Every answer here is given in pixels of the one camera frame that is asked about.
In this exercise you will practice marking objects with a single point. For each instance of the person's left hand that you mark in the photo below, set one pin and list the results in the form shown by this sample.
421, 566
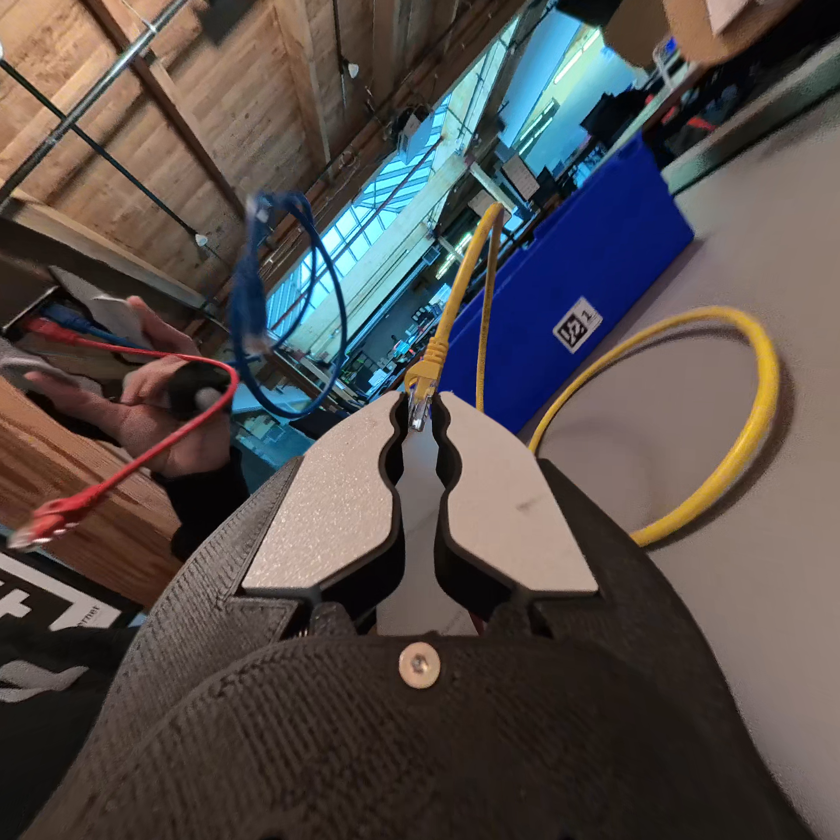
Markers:
164, 446

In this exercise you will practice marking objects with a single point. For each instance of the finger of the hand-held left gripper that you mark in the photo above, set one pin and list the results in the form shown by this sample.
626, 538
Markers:
111, 315
33, 371

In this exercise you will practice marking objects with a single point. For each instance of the black framed marker sign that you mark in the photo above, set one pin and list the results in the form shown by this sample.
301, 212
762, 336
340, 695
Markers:
39, 584

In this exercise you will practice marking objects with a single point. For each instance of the printed instruction sheet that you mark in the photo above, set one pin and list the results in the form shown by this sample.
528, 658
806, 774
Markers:
728, 13

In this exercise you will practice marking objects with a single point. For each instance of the black printed garment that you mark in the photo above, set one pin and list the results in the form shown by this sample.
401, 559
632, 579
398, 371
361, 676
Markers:
39, 754

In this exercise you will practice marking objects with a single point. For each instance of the wooden post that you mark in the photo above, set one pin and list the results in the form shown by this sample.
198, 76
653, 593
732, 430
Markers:
131, 544

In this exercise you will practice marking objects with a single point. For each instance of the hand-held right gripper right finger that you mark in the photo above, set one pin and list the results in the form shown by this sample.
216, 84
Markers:
518, 518

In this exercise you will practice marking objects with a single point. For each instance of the black network splitter box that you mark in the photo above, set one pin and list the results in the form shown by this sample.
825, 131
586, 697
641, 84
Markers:
14, 308

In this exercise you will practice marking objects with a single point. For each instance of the blue storage bin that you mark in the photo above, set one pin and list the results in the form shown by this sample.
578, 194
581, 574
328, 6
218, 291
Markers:
590, 262

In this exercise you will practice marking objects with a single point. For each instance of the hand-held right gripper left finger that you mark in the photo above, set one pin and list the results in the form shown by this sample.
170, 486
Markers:
328, 505

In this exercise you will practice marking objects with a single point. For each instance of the grey desk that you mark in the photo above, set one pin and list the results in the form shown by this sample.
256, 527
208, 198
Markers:
722, 590

